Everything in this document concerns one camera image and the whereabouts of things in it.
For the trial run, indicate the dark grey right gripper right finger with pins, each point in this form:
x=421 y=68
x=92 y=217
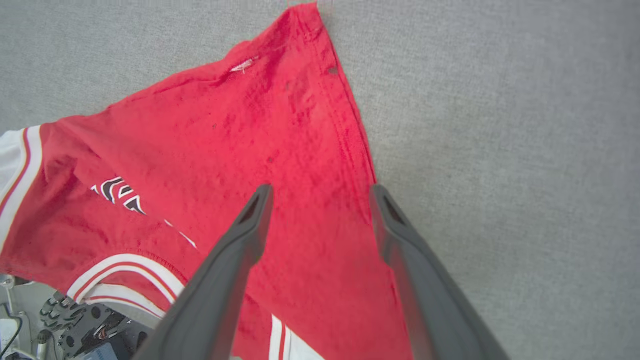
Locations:
x=430 y=295

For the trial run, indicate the grey fabric sofa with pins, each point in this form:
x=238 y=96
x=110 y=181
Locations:
x=500 y=150

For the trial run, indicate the red white sports jersey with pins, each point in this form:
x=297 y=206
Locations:
x=225 y=125

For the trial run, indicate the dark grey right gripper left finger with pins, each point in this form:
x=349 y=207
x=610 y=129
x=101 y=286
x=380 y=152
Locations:
x=215 y=295

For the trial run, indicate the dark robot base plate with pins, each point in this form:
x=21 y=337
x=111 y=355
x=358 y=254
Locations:
x=87 y=336

